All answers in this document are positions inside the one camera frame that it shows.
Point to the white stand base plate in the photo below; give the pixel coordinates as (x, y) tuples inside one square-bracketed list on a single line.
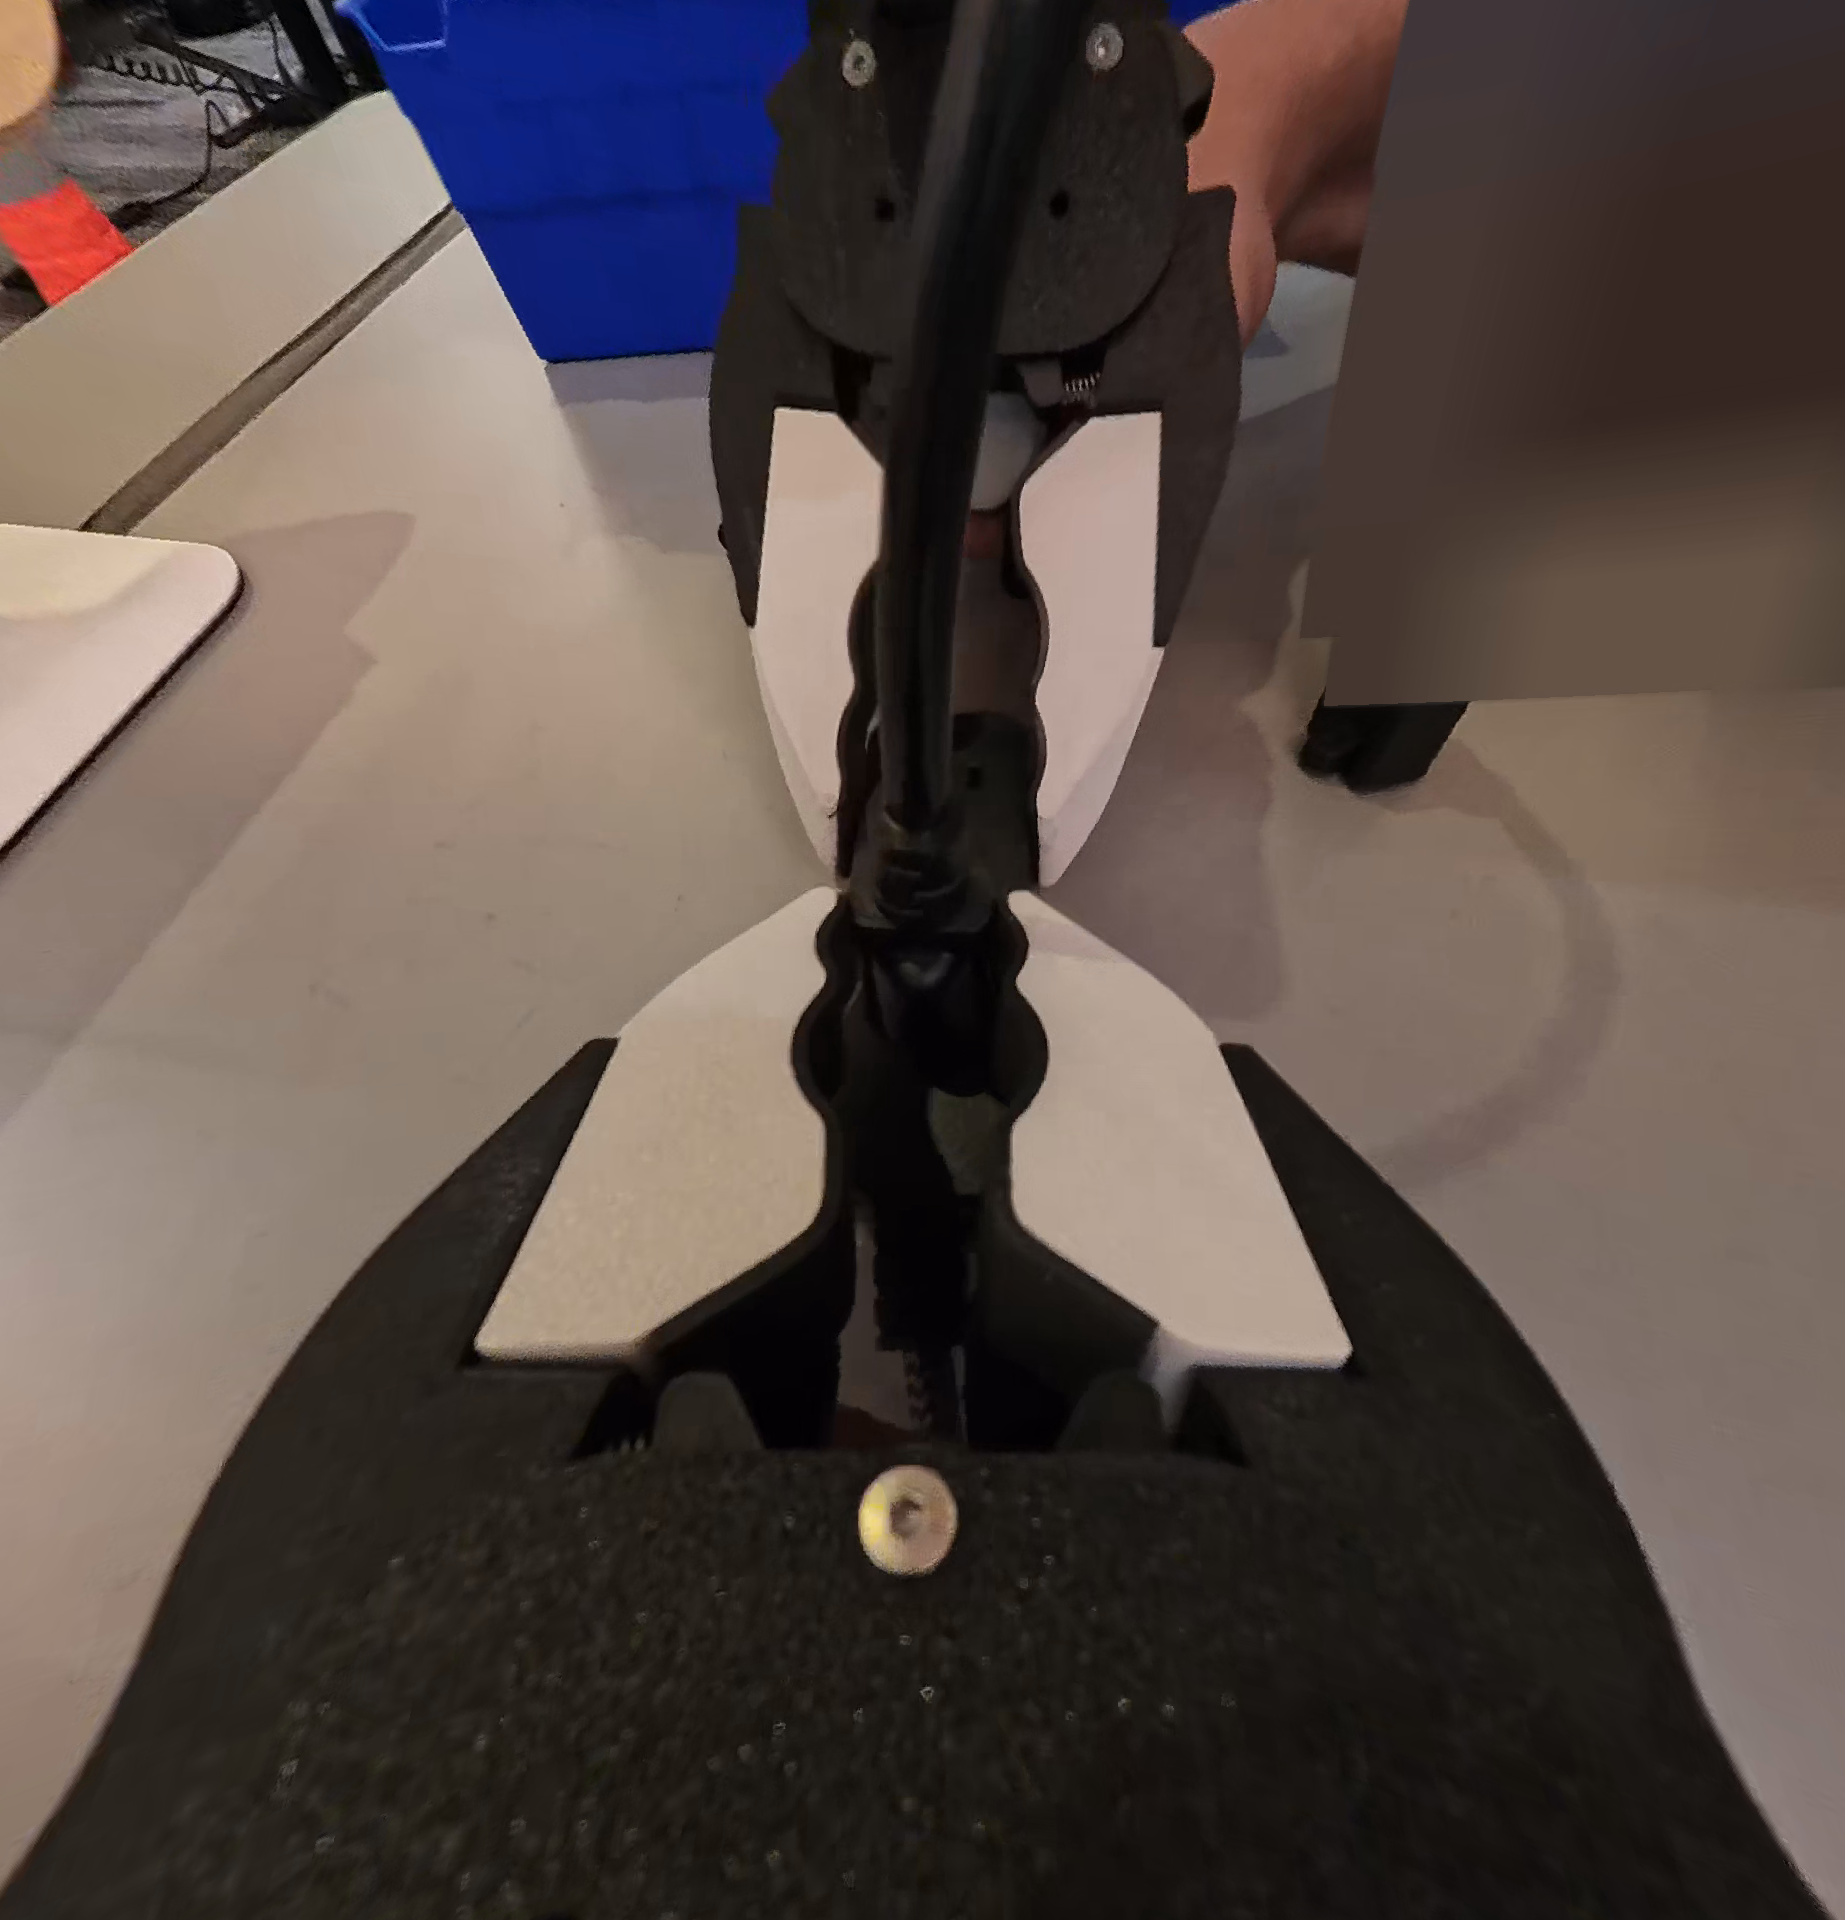
[(82, 675)]

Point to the black table leg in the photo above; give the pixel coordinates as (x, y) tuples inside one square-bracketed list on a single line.
[(315, 36)]

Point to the black power strip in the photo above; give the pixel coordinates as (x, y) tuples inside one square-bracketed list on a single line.
[(997, 780)]

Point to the grey desk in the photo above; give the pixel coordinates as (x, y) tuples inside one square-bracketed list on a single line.
[(411, 901)]

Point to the tan wooden tabletop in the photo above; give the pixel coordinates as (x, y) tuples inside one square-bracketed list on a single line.
[(1, 67)]

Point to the blue plastic bin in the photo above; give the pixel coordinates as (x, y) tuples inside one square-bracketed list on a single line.
[(607, 181)]

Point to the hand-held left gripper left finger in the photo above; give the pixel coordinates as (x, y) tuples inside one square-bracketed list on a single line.
[(666, 1171)]

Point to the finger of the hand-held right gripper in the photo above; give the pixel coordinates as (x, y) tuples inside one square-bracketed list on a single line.
[(801, 600), (1096, 631)]

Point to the red floor tape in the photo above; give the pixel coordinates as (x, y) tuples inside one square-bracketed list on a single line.
[(61, 240)]

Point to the beige table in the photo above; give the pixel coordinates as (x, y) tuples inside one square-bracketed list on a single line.
[(186, 330)]

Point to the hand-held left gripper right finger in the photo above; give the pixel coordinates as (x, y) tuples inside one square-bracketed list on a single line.
[(1161, 1171)]

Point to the person's right hand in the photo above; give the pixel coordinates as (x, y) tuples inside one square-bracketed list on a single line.
[(1297, 106)]

